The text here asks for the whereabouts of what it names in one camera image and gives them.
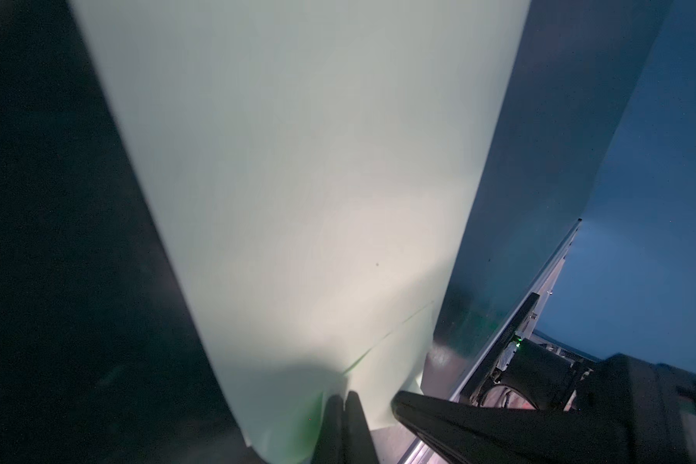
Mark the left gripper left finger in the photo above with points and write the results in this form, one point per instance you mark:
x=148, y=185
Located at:
x=329, y=448

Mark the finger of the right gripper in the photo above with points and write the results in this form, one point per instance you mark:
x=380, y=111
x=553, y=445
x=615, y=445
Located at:
x=461, y=433

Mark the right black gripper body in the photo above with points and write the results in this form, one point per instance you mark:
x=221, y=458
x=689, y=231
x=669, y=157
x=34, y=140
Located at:
x=653, y=403

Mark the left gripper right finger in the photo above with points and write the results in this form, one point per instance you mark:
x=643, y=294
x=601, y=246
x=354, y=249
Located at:
x=358, y=446

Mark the light green paper sheet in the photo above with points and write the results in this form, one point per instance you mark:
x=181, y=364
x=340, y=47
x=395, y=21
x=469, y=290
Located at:
x=310, y=167

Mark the dark green table mat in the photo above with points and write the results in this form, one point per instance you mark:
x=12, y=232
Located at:
x=99, y=358

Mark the aluminium front rail bed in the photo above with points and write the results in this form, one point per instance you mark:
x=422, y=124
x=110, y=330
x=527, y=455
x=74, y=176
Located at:
x=471, y=343

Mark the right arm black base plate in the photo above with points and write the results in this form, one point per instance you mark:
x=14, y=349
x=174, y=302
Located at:
x=488, y=363

